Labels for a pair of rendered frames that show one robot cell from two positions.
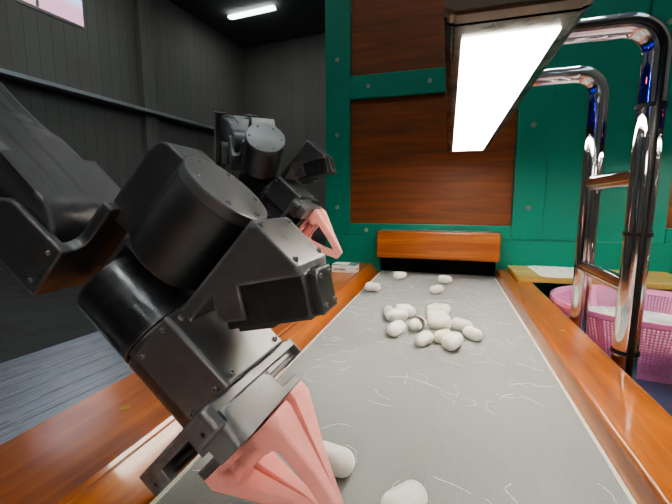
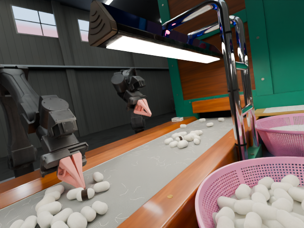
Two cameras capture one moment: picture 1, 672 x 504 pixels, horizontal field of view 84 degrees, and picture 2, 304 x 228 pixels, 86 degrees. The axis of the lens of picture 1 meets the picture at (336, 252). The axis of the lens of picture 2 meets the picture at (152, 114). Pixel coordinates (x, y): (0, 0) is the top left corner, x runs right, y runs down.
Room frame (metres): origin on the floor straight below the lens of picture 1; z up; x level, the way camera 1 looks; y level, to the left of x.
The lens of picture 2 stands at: (-0.04, -0.30, 0.91)
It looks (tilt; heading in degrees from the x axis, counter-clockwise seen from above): 4 degrees down; 25
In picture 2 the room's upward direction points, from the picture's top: 10 degrees counter-clockwise
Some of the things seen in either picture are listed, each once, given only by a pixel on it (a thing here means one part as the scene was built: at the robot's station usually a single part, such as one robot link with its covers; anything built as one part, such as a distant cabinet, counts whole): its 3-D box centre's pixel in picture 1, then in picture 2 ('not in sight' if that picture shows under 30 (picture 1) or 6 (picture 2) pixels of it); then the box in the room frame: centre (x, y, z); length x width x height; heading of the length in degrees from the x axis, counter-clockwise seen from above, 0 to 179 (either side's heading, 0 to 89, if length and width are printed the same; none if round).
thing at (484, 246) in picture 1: (436, 244); (218, 104); (0.96, -0.26, 0.83); 0.30 x 0.06 x 0.07; 73
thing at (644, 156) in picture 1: (537, 229); (211, 93); (0.49, -0.26, 0.90); 0.20 x 0.19 x 0.45; 163
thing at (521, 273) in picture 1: (593, 276); (301, 109); (0.81, -0.57, 0.77); 0.33 x 0.15 x 0.01; 73
